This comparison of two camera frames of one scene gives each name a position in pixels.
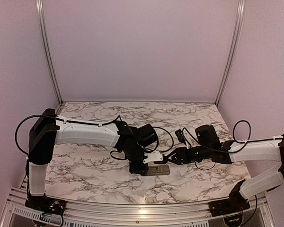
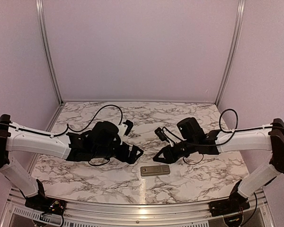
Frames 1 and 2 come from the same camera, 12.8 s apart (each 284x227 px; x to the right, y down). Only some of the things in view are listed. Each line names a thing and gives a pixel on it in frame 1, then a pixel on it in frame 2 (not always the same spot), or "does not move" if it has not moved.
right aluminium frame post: (240, 16) does not move
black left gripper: (134, 169) to (124, 158)
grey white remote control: (159, 170) does not move
